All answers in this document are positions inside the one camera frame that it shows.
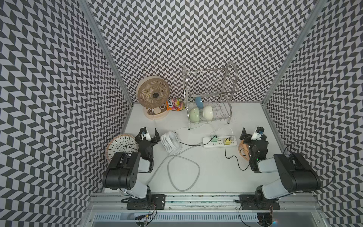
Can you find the white bowl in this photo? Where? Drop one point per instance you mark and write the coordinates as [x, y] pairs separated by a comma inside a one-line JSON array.
[[207, 113]]

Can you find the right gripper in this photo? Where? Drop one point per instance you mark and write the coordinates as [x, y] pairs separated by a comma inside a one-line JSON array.
[[243, 135]]

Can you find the green bowl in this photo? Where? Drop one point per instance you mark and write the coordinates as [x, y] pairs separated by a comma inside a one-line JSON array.
[[195, 115]]

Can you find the green plug adapter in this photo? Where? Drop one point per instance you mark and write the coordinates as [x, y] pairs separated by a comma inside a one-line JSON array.
[[214, 139]]

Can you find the colourful snack bag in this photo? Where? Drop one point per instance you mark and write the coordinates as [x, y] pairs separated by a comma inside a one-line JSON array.
[[175, 104]]

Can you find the white power strip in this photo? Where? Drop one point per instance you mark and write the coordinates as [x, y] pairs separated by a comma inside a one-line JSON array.
[[220, 143]]

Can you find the small white desk fan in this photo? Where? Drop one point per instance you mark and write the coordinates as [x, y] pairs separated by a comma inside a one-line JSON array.
[[170, 142]]

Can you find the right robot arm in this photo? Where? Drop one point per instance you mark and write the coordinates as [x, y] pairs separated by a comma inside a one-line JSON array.
[[295, 173]]

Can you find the patterned woven basket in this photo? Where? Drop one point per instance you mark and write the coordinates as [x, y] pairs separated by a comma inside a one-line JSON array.
[[122, 143]]

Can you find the blue cup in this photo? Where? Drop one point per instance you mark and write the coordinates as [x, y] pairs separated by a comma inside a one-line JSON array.
[[199, 102]]

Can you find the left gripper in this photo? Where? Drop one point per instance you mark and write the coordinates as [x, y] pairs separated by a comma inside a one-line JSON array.
[[153, 139]]

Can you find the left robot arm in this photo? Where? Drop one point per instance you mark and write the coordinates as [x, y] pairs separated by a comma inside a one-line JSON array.
[[128, 156]]

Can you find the beige bear desk fan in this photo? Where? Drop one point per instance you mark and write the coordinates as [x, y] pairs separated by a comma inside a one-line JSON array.
[[152, 93]]

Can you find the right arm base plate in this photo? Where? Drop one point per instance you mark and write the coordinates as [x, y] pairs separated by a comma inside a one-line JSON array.
[[249, 202]]

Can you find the metal dish rack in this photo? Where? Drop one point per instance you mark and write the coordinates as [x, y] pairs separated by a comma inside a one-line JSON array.
[[215, 86]]

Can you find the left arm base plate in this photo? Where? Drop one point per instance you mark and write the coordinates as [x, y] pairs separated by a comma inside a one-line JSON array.
[[153, 202]]

